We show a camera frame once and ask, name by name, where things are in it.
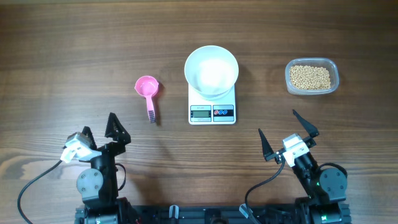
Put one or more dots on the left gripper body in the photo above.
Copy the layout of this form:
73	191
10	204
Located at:
106	163

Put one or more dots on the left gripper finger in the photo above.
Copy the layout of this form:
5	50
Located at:
89	135
116	131

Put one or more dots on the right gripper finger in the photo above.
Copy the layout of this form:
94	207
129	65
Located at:
267	151
310	128

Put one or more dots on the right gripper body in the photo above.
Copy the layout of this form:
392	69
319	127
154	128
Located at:
306	164

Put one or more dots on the pink measuring scoop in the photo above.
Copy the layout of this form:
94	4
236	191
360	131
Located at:
147	87

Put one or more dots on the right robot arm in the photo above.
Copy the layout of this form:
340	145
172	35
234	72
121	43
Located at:
325	185

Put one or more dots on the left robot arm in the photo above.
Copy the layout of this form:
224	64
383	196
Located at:
98	185

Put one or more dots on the white digital kitchen scale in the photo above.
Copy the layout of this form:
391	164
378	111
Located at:
220	110

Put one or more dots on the white bowl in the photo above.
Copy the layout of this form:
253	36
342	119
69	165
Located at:
211	71

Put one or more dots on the pile of soybeans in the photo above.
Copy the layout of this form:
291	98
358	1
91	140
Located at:
306	77

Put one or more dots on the clear plastic container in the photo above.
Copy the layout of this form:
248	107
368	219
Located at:
314	62

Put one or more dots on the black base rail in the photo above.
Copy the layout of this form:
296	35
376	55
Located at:
214	214

